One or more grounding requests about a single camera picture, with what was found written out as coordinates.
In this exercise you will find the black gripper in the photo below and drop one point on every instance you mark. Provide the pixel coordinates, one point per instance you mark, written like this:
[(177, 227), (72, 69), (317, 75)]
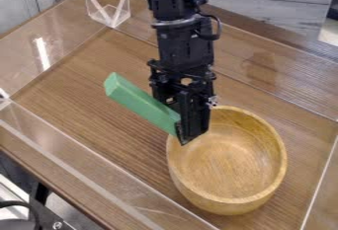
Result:
[(180, 73)]

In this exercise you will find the green rectangular block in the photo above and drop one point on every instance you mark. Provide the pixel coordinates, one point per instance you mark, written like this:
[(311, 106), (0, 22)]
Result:
[(132, 98)]

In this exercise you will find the brown wooden bowl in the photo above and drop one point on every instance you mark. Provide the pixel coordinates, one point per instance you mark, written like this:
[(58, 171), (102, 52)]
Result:
[(229, 169)]

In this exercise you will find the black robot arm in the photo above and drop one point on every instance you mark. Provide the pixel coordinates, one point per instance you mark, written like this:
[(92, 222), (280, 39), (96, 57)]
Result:
[(168, 10)]

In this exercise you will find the black table leg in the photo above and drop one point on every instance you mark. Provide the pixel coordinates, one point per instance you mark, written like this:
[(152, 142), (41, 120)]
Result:
[(40, 193)]

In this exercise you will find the clear acrylic tray wall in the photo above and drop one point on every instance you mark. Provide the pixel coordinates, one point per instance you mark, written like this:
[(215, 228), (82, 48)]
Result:
[(101, 158)]

